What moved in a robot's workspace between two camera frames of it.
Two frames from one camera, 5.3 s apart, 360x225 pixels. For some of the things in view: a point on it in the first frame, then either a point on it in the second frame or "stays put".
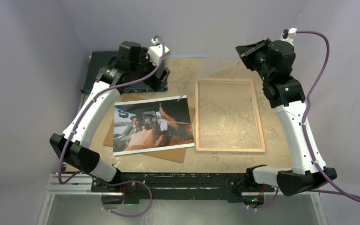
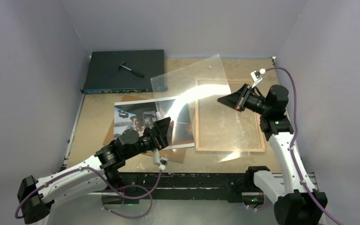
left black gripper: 157,83 → 158,133
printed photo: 152,125 stays put
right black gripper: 244,52 → 238,100
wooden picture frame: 227,116 stays put
